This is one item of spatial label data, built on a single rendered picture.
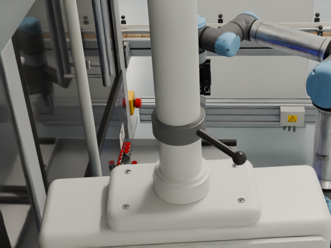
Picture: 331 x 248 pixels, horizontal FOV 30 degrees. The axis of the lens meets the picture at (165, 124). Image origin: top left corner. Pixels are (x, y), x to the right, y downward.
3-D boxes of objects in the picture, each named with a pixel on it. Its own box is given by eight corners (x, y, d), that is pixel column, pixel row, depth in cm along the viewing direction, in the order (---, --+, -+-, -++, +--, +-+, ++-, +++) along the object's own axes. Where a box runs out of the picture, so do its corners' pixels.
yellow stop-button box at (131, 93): (115, 115, 238) (113, 100, 233) (117, 105, 243) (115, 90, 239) (134, 115, 237) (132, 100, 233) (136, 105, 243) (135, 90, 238)
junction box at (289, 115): (279, 126, 312) (280, 111, 307) (279, 120, 316) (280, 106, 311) (304, 126, 310) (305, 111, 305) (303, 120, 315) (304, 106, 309)
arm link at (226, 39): (248, 26, 192) (218, 17, 198) (227, 40, 185) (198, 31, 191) (247, 48, 197) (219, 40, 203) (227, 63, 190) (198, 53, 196)
